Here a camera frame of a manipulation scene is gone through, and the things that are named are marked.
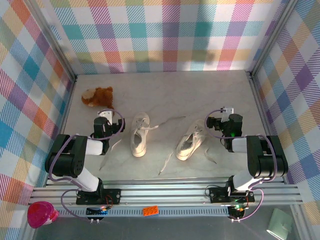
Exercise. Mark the white canvas shoe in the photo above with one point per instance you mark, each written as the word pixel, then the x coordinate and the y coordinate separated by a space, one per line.
pixel 140 142
pixel 186 150

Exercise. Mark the white sneaker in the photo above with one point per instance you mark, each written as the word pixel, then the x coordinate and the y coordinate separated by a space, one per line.
pixel 166 162
pixel 152 128

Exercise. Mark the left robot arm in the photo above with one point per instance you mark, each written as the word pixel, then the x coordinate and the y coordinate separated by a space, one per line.
pixel 65 160

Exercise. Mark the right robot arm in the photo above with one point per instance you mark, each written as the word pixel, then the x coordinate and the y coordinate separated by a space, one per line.
pixel 265 160

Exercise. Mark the brown plush monkey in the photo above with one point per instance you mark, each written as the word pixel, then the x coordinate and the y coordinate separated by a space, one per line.
pixel 98 97

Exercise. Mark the blue green circuit board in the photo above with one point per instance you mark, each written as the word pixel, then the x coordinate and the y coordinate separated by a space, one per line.
pixel 96 211

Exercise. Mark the black round circuit board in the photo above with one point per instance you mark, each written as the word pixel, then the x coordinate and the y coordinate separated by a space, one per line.
pixel 237 212

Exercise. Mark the orange toy brick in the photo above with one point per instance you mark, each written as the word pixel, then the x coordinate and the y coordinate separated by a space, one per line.
pixel 150 210

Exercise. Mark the pale green pad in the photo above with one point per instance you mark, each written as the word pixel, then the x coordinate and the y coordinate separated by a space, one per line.
pixel 280 223

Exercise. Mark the pink plastic bowl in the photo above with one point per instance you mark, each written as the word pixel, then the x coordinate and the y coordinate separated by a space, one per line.
pixel 41 215

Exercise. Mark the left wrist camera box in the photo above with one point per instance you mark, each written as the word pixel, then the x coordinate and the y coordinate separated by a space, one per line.
pixel 105 113

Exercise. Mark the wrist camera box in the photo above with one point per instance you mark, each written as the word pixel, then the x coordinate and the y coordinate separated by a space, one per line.
pixel 105 113
pixel 228 110

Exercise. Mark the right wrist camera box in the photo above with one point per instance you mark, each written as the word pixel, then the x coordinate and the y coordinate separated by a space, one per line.
pixel 228 110

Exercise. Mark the aluminium side rail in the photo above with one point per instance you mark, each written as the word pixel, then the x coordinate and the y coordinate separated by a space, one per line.
pixel 71 87
pixel 257 100

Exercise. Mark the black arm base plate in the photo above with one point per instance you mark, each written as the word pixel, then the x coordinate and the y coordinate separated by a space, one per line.
pixel 112 196
pixel 217 195

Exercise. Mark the aluminium rail frame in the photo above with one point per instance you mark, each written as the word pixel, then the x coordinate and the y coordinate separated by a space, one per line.
pixel 162 193

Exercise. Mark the aluminium corner post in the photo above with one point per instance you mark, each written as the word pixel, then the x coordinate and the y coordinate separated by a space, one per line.
pixel 50 37
pixel 271 37

